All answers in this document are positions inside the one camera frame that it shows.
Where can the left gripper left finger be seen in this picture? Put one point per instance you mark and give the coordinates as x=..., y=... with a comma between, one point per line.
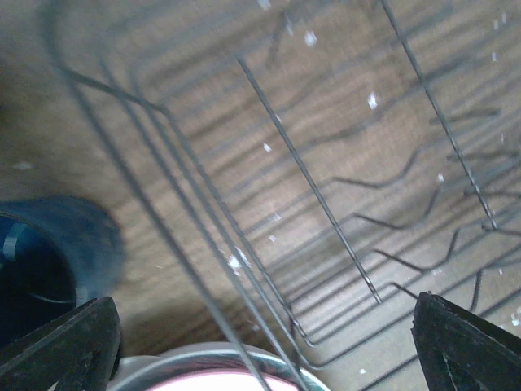
x=76, y=351

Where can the blue ceramic mug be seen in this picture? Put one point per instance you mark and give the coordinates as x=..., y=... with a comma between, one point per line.
x=57, y=253

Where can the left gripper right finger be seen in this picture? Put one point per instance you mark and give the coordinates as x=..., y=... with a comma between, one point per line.
x=459, y=350

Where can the pink plastic plate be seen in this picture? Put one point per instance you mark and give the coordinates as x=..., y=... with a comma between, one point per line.
x=203, y=374

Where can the black wire dish rack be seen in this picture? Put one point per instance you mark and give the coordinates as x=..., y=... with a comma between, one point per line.
x=314, y=166

